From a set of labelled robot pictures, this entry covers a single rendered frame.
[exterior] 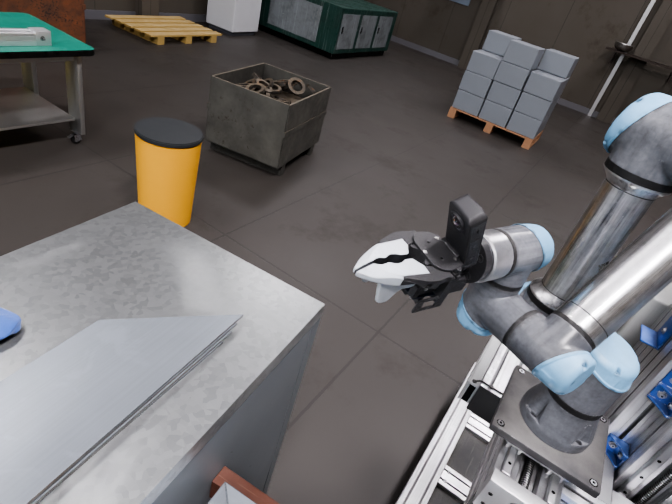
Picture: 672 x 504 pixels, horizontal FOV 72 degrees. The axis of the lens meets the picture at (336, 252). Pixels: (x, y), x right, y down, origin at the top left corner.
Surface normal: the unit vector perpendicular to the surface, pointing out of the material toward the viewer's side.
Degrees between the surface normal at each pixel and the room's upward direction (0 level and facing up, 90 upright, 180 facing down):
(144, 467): 0
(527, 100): 90
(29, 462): 0
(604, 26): 90
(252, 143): 90
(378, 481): 0
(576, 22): 90
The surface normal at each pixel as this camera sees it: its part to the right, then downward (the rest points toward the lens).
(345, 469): 0.24, -0.80
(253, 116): -0.35, 0.45
